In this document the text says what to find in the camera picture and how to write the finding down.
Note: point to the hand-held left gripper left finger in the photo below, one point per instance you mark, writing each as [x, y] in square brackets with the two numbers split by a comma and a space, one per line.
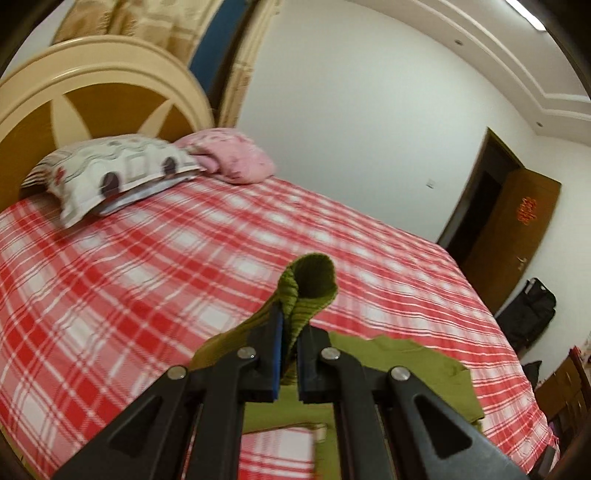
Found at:
[276, 350]

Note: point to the black bag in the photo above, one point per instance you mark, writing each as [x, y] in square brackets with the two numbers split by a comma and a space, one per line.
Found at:
[526, 314]

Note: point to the brown wooden door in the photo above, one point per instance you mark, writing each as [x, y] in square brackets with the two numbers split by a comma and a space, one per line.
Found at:
[508, 240]

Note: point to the ceiling strip light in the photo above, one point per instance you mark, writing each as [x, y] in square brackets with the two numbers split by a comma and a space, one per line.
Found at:
[526, 13]

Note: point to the white patterned pillow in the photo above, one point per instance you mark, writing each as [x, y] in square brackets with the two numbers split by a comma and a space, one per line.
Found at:
[115, 161]

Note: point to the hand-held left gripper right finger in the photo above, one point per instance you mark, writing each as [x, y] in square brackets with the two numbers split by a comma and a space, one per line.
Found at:
[302, 364]

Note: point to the dark wooden door frame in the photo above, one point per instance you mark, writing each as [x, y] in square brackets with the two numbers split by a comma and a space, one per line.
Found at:
[478, 175]

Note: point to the pink pillow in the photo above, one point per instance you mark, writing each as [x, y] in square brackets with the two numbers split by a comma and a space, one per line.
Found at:
[235, 157]

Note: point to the red paper door decoration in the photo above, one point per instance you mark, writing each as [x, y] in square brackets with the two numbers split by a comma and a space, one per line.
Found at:
[526, 210]

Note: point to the red plaid bed sheet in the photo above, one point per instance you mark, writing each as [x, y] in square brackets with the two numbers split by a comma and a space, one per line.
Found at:
[138, 277]

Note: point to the blue curtain panel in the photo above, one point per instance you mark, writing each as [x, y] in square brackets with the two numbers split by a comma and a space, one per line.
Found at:
[212, 55]

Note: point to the green knit sweater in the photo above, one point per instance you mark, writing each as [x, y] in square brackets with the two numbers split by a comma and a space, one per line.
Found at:
[314, 277]

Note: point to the brown wooden cabinet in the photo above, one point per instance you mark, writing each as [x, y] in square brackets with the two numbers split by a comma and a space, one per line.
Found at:
[561, 387]

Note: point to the cream and brown headboard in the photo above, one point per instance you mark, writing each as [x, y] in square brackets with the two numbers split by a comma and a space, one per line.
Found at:
[106, 106]

